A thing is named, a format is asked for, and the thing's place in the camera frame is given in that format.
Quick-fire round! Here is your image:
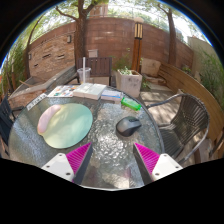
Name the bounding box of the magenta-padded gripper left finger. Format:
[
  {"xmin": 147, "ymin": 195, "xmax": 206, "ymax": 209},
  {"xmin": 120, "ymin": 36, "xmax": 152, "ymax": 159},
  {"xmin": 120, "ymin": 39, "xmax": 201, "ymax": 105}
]
[{"xmin": 41, "ymin": 142, "xmax": 94, "ymax": 186}]

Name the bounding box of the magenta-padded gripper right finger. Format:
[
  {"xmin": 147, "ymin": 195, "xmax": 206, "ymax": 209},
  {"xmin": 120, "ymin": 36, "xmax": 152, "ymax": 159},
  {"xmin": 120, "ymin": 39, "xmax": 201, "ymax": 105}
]
[{"xmin": 132, "ymin": 142, "xmax": 184, "ymax": 186}]

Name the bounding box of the dark grey computer mouse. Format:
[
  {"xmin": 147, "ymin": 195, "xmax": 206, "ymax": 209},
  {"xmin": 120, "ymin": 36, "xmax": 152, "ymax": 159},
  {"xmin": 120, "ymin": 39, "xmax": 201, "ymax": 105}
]
[{"xmin": 115, "ymin": 115, "xmax": 143, "ymax": 137}]

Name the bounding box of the round green mouse pad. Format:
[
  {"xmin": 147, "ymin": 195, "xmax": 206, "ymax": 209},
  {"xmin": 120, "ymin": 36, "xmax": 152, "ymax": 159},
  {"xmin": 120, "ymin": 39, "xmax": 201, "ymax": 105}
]
[{"xmin": 36, "ymin": 102, "xmax": 94, "ymax": 150}]

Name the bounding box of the dark wicker metal chair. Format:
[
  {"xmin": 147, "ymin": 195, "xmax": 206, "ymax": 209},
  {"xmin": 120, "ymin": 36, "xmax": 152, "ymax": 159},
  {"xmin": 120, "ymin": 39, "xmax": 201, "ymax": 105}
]
[{"xmin": 146, "ymin": 93, "xmax": 211, "ymax": 164}]

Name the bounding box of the green wipes pack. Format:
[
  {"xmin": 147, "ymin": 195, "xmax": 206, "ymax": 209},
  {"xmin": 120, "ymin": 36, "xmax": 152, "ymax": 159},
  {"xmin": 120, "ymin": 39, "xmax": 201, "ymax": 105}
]
[{"xmin": 120, "ymin": 96, "xmax": 143, "ymax": 112}]

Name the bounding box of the black slatted armchair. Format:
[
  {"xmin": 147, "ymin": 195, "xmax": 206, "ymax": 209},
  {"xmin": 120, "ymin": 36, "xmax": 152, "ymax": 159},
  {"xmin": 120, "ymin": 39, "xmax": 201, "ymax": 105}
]
[{"xmin": 0, "ymin": 94, "xmax": 24, "ymax": 158}]

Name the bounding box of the thick white book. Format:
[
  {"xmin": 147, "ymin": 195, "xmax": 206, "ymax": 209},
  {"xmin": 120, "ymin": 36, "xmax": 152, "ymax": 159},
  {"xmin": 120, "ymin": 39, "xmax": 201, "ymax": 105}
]
[{"xmin": 72, "ymin": 82, "xmax": 108, "ymax": 101}]

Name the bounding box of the stone trough planter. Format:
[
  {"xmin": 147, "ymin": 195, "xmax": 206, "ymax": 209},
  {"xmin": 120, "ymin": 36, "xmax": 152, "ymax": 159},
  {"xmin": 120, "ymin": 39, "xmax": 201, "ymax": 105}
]
[{"xmin": 8, "ymin": 64, "xmax": 79, "ymax": 108}]

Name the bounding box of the curved wooden bench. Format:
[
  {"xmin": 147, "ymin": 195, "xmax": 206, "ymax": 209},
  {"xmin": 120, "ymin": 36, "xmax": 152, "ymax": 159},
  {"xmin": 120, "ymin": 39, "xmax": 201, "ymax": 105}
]
[{"xmin": 156, "ymin": 63, "xmax": 224, "ymax": 144}]

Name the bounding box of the blue and white flat box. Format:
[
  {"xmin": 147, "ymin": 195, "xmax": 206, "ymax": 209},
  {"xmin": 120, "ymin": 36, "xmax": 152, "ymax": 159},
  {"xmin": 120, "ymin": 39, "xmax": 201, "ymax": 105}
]
[{"xmin": 100, "ymin": 89, "xmax": 124, "ymax": 103}]

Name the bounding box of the concrete planter with plant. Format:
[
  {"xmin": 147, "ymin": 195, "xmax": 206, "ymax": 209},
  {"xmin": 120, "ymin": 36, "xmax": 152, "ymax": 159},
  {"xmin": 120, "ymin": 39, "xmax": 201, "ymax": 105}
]
[{"xmin": 115, "ymin": 66, "xmax": 144, "ymax": 99}]

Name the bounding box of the clear plastic cup with straw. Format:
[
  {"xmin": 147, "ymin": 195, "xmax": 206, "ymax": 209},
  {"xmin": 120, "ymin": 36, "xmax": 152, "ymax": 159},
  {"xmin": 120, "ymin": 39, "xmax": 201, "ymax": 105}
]
[{"xmin": 76, "ymin": 56, "xmax": 92, "ymax": 85}]

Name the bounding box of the beige stone block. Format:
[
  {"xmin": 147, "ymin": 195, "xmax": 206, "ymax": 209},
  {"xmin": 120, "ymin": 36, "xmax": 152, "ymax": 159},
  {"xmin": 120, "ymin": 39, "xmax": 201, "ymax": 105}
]
[{"xmin": 141, "ymin": 57, "xmax": 163, "ymax": 78}]

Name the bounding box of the dark wooden slatted chair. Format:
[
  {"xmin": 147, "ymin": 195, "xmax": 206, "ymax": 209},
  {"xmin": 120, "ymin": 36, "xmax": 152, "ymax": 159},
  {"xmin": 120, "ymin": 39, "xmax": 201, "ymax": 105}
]
[{"xmin": 75, "ymin": 56, "xmax": 113, "ymax": 86}]

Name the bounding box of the large forked tree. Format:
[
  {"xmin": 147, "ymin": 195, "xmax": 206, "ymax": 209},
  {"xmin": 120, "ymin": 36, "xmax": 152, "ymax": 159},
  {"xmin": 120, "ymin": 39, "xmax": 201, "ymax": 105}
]
[{"xmin": 54, "ymin": 0, "xmax": 111, "ymax": 68}]

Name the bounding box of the slender leaning tree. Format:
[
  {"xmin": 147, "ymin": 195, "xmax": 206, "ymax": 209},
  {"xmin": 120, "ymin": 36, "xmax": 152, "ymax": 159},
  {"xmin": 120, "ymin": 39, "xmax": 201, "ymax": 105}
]
[{"xmin": 156, "ymin": 3, "xmax": 178, "ymax": 66}]

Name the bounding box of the grey wall utility box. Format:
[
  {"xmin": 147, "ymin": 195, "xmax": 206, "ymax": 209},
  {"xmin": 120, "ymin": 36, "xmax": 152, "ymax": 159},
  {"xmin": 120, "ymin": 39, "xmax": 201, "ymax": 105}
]
[{"xmin": 87, "ymin": 48, "xmax": 99, "ymax": 59}]

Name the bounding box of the wooden garden lamp post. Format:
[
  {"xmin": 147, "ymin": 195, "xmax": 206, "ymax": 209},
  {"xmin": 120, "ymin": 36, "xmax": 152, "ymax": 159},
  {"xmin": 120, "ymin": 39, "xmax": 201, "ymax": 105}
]
[{"xmin": 131, "ymin": 17, "xmax": 145, "ymax": 74}]

